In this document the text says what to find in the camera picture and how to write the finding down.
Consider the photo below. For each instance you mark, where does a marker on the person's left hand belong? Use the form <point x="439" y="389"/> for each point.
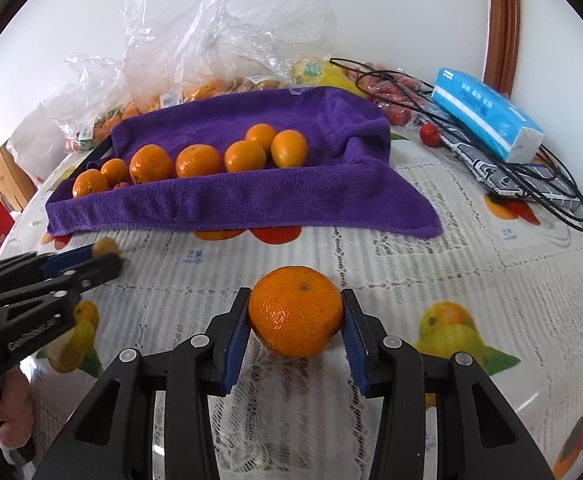
<point x="16" y="410"/>

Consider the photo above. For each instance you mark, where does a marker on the purple towel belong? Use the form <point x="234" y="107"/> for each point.
<point x="346" y="181"/>

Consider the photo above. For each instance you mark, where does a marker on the clear bag of tangerines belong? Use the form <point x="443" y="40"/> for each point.
<point x="87" y="110"/>

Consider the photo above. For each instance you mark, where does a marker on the brown wooden door frame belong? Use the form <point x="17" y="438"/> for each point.
<point x="502" y="45"/>

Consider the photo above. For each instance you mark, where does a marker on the oval orange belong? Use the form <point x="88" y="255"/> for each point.
<point x="289" y="149"/>

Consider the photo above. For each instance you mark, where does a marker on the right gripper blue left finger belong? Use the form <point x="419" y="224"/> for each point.
<point x="233" y="340"/>

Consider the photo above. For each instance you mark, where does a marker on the small green-yellow fruit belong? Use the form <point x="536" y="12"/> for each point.
<point x="105" y="246"/>

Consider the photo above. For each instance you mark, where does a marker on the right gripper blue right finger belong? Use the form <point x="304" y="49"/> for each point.
<point x="360" y="344"/>

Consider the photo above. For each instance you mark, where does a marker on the grey patterned pouch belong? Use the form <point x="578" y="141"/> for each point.
<point x="525" y="182"/>

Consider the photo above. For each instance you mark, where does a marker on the large orange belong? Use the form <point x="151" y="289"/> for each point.
<point x="115" y="171"/>
<point x="295" y="310"/>

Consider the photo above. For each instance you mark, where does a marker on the small red tomato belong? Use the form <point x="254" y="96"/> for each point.
<point x="430" y="135"/>

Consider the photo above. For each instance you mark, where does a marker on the white plastic bag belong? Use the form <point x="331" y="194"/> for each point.
<point x="39" y="144"/>

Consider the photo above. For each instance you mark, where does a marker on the fruit print tablecloth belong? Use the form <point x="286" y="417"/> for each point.
<point x="520" y="279"/>

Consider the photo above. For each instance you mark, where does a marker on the yellow snack bag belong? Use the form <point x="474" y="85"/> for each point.
<point x="321" y="73"/>

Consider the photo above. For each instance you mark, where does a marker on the clear bag of longans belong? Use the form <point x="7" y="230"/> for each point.
<point x="268" y="37"/>

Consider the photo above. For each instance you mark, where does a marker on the clear bag of kumquats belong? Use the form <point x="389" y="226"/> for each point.
<point x="171" y="44"/>

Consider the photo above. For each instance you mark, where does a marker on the bag of red sausages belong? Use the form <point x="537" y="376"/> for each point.
<point x="400" y="95"/>

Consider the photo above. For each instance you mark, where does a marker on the black tray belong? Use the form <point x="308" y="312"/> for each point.
<point x="98" y="156"/>

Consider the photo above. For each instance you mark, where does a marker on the small orange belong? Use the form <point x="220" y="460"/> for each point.
<point x="244" y="155"/>
<point x="263" y="134"/>
<point x="90" y="182"/>

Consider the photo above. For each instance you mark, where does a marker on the wooden chair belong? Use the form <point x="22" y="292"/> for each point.
<point x="16" y="187"/>

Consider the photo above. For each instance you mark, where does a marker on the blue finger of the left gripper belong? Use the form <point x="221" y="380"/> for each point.
<point x="55" y="265"/>
<point x="102" y="270"/>

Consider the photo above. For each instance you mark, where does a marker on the blue tissue pack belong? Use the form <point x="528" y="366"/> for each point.
<point x="508" y="132"/>

